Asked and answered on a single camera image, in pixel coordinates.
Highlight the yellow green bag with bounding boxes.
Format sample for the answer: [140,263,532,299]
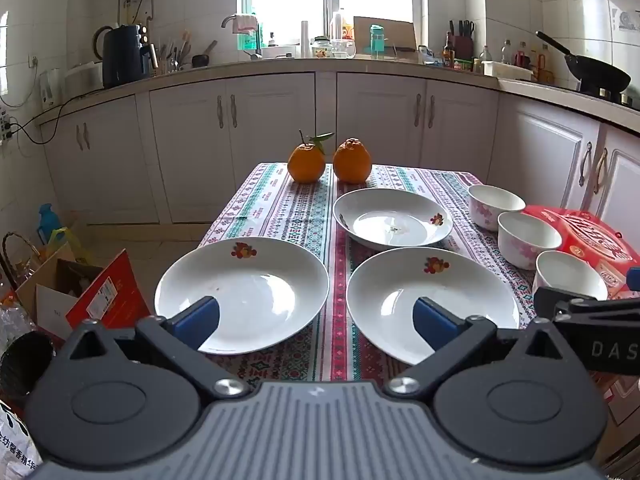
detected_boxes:
[47,227,93,266]

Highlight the brown cardboard board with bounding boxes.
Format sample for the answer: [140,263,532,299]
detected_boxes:
[353,16,417,52]

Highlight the red gift box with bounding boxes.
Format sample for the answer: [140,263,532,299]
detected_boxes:
[522,204,640,302]

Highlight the black electric kettle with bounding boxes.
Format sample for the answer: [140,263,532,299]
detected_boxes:
[102,25,151,89]

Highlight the black wok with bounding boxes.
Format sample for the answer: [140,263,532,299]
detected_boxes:
[536,31,632,97]

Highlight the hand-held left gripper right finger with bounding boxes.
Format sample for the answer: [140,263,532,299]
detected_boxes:
[384,296,568,402]

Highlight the white plastic tray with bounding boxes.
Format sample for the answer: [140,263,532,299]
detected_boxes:
[481,61,534,82]

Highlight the row of condiment bottles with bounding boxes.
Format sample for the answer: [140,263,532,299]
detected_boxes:
[475,39,557,85]

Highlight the metal faucet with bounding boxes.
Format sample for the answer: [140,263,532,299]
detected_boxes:
[222,14,264,59]

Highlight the orange without leaf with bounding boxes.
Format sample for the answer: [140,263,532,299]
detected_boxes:
[333,137,372,184]

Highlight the white pink floral bowl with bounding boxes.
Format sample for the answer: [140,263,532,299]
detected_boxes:
[497,211,564,271]
[468,184,526,232]
[533,250,609,306]

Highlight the white kitchen cabinets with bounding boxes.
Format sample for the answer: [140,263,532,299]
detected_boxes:
[39,71,640,271]

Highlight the black bin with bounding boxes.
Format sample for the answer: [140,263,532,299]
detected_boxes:
[0,331,56,408]

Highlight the kitchen countertop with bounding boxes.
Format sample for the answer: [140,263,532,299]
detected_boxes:
[37,57,640,126]

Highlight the knife block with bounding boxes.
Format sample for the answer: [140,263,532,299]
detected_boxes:
[448,20,476,59]

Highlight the small black pot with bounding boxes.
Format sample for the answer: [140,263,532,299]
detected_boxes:
[192,40,219,67]

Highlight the patterned tablecloth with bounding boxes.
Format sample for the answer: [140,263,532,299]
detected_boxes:
[197,161,551,385]

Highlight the orange with leaf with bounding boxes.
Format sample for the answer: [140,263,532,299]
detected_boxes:
[287,130,335,184]

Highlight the white floral plate stained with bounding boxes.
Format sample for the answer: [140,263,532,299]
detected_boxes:
[332,188,454,252]

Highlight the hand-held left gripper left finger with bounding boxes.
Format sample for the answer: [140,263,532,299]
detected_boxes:
[60,296,251,402]

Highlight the cardboard box red side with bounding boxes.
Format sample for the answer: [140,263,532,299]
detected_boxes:
[15,249,151,333]

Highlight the white printed sack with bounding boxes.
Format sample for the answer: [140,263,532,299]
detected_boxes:
[0,400,45,480]

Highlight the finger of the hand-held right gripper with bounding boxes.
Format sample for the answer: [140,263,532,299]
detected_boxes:
[533,286,640,322]

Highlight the cooking oil bottle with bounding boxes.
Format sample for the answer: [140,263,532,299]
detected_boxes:
[329,8,355,41]

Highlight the teal bottle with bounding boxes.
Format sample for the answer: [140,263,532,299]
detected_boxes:
[369,25,389,56]

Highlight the utensil holder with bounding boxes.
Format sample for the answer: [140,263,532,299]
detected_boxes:
[152,30,193,73]

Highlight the white floral plate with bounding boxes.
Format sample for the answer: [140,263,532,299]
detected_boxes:
[346,247,521,367]
[154,236,330,356]

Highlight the gas stove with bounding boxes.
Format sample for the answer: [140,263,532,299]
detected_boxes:
[580,87,640,111]

